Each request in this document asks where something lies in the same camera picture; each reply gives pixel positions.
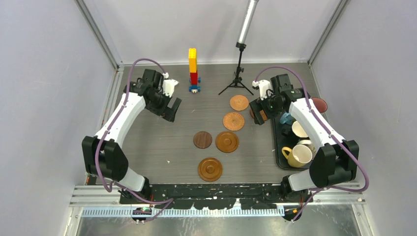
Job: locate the brown ringed coaster front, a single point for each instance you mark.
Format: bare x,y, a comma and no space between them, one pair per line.
210,169

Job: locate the brown ringed coaster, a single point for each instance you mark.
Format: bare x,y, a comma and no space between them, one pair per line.
210,169
227,141
264,116

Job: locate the woven orange coaster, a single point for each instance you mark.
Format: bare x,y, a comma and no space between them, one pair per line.
239,102
233,121

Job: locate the dark walnut coaster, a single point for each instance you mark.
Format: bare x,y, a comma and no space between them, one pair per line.
202,139

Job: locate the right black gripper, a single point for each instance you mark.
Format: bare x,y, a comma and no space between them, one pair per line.
257,104

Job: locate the black mug white inside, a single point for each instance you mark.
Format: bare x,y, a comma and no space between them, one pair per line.
295,131

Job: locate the white floral mug orange inside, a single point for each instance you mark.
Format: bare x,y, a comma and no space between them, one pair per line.
308,143

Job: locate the yellow red blue block tower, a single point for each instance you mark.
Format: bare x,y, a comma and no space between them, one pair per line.
193,70

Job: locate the pink mug maroon inside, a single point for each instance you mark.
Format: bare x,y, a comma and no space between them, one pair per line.
320,104

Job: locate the aluminium front rail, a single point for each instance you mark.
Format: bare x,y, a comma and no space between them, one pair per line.
96,202

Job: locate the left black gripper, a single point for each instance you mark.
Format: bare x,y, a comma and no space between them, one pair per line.
166,112

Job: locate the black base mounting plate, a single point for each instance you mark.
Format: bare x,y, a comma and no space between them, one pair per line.
225,196

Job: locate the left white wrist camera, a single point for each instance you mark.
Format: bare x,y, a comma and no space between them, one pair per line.
168,86

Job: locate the yellow mug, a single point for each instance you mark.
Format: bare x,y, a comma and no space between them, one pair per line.
298,156

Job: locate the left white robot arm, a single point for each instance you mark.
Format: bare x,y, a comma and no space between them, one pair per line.
103,154

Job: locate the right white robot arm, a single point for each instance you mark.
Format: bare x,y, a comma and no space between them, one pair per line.
336,158

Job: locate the black plastic tray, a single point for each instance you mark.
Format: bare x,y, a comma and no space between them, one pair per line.
283,137

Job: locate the blue mug orange inside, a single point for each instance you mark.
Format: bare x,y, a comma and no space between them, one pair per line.
286,118

